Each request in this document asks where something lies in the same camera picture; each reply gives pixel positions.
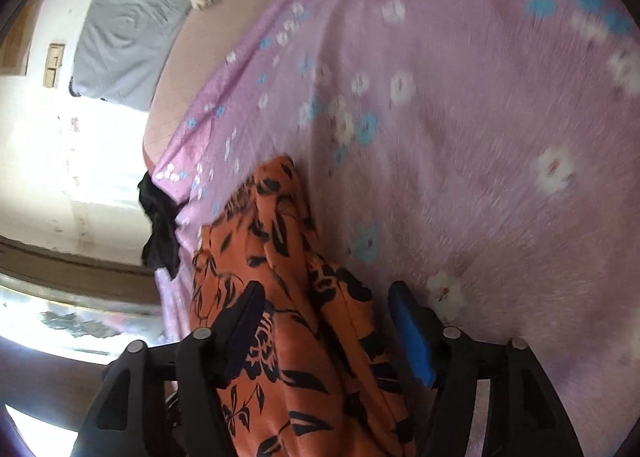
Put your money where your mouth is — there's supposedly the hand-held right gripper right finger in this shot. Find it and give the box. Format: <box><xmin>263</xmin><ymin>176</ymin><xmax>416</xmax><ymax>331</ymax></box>
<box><xmin>387</xmin><ymin>279</ymin><xmax>586</xmax><ymax>457</ymax></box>

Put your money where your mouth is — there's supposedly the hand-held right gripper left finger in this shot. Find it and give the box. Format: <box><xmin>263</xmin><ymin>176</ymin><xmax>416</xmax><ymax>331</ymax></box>
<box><xmin>72</xmin><ymin>281</ymin><xmax>267</xmax><ymax>457</ymax></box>

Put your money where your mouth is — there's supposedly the purple floral bedsheet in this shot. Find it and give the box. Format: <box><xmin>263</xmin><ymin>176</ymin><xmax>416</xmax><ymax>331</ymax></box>
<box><xmin>150</xmin><ymin>0</ymin><xmax>640</xmax><ymax>457</ymax></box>

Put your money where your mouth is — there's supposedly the beige mattress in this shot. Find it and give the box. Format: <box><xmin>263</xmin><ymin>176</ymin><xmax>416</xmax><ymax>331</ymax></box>
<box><xmin>142</xmin><ymin>0</ymin><xmax>321</xmax><ymax>168</ymax></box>

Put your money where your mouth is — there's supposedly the orange black floral garment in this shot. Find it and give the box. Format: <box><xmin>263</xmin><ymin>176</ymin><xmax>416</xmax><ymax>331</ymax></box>
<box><xmin>190</xmin><ymin>154</ymin><xmax>418</xmax><ymax>457</ymax></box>

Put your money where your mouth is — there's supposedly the wall switch plate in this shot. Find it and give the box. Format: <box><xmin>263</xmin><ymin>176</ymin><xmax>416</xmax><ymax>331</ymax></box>
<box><xmin>42</xmin><ymin>43</ymin><xmax>67</xmax><ymax>88</ymax></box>

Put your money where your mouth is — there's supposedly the grey sheet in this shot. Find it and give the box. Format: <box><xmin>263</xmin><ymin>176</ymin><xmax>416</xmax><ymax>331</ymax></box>
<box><xmin>70</xmin><ymin>0</ymin><xmax>201</xmax><ymax>112</ymax></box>

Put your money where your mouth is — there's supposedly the black cloth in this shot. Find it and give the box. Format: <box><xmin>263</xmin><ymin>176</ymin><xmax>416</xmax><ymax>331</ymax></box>
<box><xmin>137</xmin><ymin>171</ymin><xmax>182</xmax><ymax>280</ymax></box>

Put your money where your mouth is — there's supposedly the brown wooden frame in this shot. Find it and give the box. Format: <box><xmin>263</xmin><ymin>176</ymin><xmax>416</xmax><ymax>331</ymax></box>
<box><xmin>0</xmin><ymin>234</ymin><xmax>162</xmax><ymax>309</ymax></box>

